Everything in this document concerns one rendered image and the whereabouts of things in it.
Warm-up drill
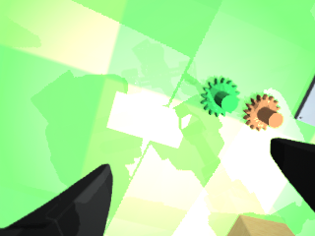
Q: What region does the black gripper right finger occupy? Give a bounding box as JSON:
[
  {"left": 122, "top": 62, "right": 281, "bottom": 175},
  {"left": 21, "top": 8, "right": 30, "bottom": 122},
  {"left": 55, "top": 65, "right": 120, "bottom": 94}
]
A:
[{"left": 270, "top": 137, "right": 315, "bottom": 213}]

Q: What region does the green gear with hub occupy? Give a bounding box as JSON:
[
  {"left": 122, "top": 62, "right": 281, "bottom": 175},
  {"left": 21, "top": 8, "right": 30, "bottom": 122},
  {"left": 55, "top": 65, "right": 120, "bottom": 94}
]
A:
[{"left": 200, "top": 78, "right": 239, "bottom": 117}]

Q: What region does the orange-brown gear with cylindrical hub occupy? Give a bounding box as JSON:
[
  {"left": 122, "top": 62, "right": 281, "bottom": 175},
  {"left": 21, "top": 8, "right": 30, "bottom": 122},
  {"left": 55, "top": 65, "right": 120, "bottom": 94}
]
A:
[{"left": 242, "top": 94, "right": 284, "bottom": 132}]

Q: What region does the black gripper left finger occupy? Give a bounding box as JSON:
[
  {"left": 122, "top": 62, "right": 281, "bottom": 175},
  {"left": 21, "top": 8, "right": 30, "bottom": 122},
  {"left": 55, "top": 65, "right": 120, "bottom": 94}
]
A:
[{"left": 0, "top": 163, "right": 114, "bottom": 236}]

